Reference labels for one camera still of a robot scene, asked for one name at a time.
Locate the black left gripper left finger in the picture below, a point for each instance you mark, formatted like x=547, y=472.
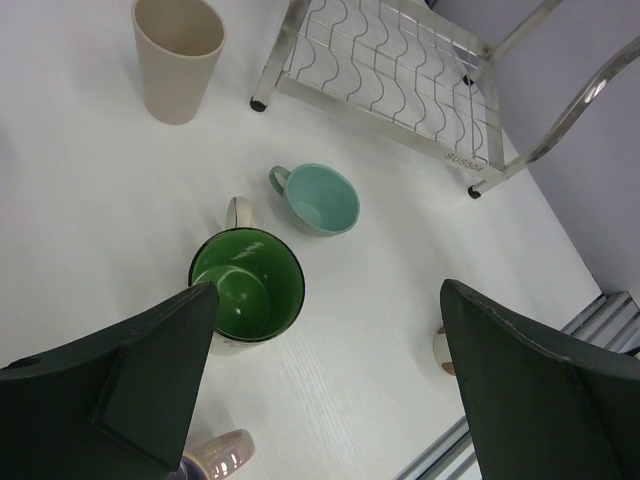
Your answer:
x=115, y=404

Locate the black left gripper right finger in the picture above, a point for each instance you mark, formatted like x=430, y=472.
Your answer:
x=540, y=390

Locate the steel lined paper cup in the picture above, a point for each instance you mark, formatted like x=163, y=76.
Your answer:
x=442, y=353

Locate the light teal mug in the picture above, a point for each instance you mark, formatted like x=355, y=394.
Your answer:
x=322, y=201

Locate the stainless steel dish rack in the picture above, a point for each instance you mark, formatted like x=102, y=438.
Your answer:
x=408, y=74

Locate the pink purple mug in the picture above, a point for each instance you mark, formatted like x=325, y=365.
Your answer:
x=217, y=458

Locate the green interior floral mug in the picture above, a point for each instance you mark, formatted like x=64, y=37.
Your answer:
x=259, y=280

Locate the beige tumbler cup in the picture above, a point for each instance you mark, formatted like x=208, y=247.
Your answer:
x=178, y=45

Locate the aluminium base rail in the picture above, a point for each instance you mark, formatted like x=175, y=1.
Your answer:
x=525, y=390

